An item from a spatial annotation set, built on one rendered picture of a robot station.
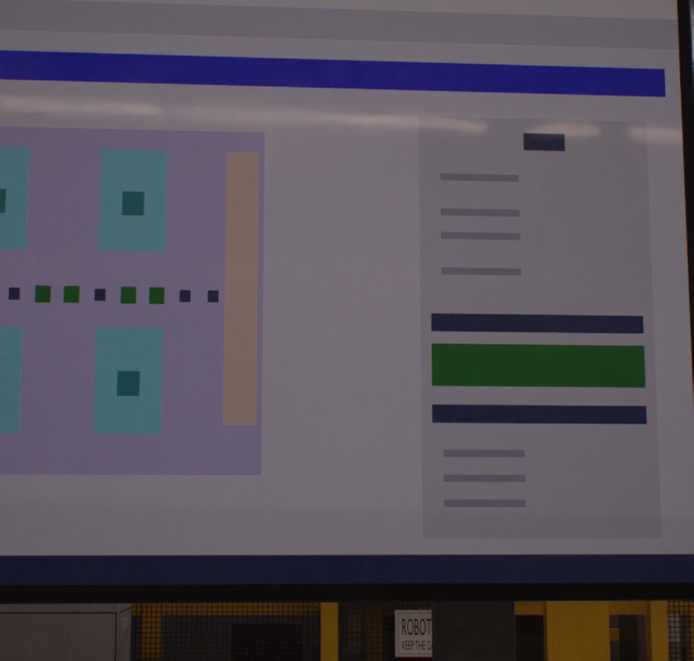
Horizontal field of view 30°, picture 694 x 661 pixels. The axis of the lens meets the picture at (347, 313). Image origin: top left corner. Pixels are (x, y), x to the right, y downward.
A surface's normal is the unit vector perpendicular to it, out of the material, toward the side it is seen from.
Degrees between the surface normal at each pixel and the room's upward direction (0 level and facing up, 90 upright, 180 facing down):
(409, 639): 90
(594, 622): 90
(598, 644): 90
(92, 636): 90
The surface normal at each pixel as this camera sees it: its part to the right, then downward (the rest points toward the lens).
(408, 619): 0.01, -0.15
